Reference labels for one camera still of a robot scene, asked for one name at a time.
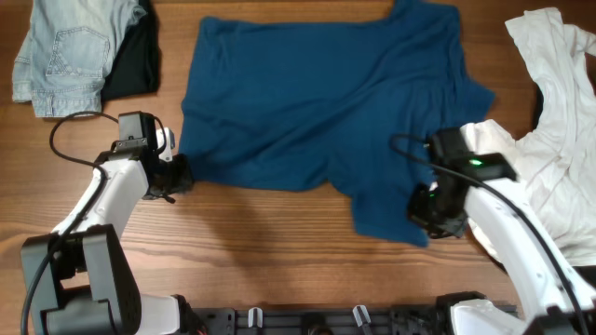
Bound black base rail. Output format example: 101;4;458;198
195;305;454;335

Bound black garment under pile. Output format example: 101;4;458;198
532;86;595;287

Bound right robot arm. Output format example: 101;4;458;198
408;128;595;334

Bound right black cable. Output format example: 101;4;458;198
388;133;588;335

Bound black folded garment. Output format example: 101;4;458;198
102;0;160;101

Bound white t-shirt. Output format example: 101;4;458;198
461;7;595;267

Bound dark blue polo shirt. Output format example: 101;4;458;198
179;1;494;247

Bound light blue denim jeans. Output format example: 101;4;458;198
12;0;147;118

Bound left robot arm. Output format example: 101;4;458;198
20;112;208;334

